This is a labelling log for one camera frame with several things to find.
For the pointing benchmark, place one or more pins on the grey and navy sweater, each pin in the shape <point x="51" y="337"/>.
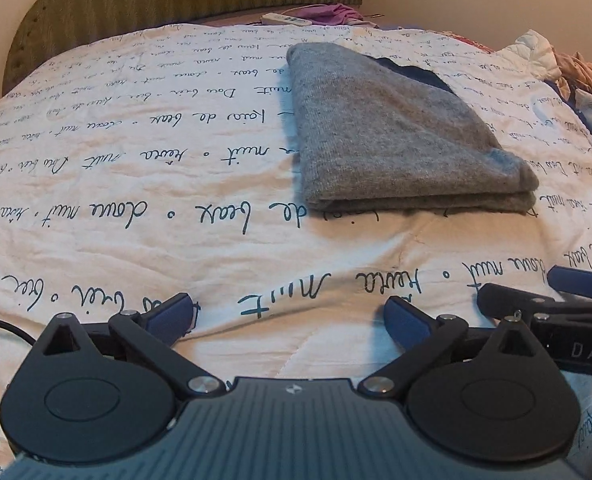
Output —
<point x="372" y="134"/>

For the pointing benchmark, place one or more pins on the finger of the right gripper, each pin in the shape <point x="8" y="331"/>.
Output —
<point x="572" y="281"/>

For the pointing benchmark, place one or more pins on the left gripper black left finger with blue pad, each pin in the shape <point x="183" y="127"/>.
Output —
<point x="149" y="340"/>

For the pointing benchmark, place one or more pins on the white power strip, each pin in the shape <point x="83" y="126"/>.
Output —
<point x="283" y="19"/>

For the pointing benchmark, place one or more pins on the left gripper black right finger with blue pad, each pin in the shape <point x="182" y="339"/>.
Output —
<point x="426" y="342"/>

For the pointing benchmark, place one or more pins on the pink crumpled garment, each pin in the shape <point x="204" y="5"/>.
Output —
<point x="576" y="73"/>

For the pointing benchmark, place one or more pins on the white script-print bedspread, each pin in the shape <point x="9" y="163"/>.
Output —
<point x="166" y="161"/>

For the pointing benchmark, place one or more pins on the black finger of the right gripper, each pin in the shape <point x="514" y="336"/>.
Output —
<point x="497" y="301"/>

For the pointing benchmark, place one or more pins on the white crumpled garment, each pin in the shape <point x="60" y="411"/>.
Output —
<point x="532" y="54"/>

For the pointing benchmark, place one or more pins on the purple cloth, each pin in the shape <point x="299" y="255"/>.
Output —
<point x="334" y="14"/>

